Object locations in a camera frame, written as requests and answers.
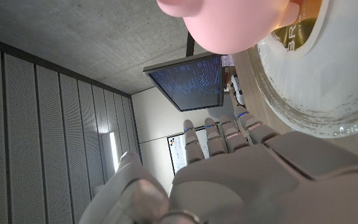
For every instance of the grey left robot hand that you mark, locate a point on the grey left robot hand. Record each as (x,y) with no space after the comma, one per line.
(247,186)

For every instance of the pink plastic piggy bank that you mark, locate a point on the pink plastic piggy bank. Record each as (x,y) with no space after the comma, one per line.
(228,25)

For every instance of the white whiteboard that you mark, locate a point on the white whiteboard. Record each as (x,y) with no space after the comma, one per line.
(177,152)

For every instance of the white game controller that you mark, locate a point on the white game controller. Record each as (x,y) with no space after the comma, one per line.
(237,90)

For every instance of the black computer monitor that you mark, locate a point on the black computer monitor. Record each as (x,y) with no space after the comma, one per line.
(191,84)

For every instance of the small paper note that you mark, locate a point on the small paper note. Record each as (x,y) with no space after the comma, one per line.
(227,60)

